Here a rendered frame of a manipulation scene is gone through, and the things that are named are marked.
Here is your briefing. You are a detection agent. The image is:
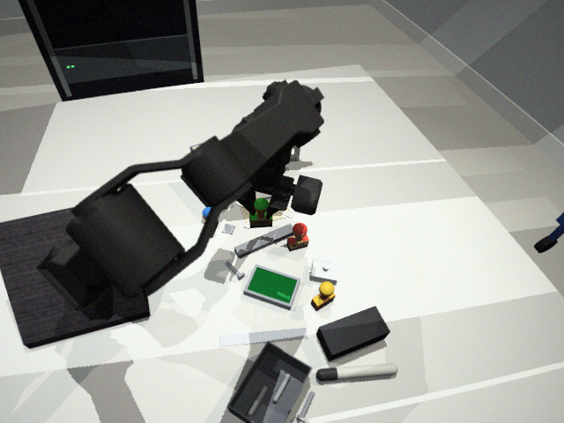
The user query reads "grey flat bar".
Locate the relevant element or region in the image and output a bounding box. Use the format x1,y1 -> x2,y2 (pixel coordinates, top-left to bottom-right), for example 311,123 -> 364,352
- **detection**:
219,328 -> 308,346
234,223 -> 293,259

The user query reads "red rubber stamp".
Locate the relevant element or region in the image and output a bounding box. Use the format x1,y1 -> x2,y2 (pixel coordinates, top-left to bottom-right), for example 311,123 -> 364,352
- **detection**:
286,223 -> 309,251

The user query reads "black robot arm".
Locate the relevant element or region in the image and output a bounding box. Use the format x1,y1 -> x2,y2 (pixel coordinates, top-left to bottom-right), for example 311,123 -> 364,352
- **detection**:
36,80 -> 325,311

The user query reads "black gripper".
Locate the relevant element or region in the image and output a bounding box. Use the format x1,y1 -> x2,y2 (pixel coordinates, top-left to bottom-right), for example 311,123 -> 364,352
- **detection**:
236,154 -> 323,219

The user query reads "green rubber stamp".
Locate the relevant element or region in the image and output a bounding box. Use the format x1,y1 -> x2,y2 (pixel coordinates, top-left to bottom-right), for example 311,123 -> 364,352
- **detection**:
249,198 -> 273,228

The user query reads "white cylinder with black end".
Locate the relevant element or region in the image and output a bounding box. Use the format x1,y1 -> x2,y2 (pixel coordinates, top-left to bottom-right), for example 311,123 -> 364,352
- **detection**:
315,363 -> 398,382

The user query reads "cream paper card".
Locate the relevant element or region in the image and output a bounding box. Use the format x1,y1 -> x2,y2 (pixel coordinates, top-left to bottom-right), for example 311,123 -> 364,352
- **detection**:
237,196 -> 294,229

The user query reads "stamp with blue knob handle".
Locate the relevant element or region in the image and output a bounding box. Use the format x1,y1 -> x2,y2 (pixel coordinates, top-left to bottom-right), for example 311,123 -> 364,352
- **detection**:
202,207 -> 219,238

